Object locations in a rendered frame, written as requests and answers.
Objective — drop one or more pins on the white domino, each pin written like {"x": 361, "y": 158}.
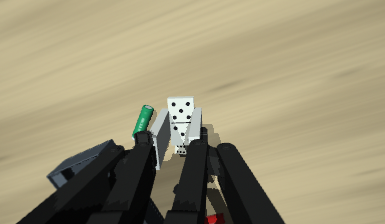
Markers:
{"x": 180, "y": 114}

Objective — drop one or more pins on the dark grey rack of three bins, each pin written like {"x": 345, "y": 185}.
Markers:
{"x": 71, "y": 166}

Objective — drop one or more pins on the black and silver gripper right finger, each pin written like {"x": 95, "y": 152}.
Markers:
{"x": 246, "y": 200}

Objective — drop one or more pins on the green aa battery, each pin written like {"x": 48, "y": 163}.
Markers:
{"x": 143, "y": 119}

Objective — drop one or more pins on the white die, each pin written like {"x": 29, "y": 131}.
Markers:
{"x": 181, "y": 149}

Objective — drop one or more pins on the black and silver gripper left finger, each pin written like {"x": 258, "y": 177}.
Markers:
{"x": 125, "y": 200}

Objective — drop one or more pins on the red aa battery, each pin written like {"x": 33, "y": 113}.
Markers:
{"x": 215, "y": 219}

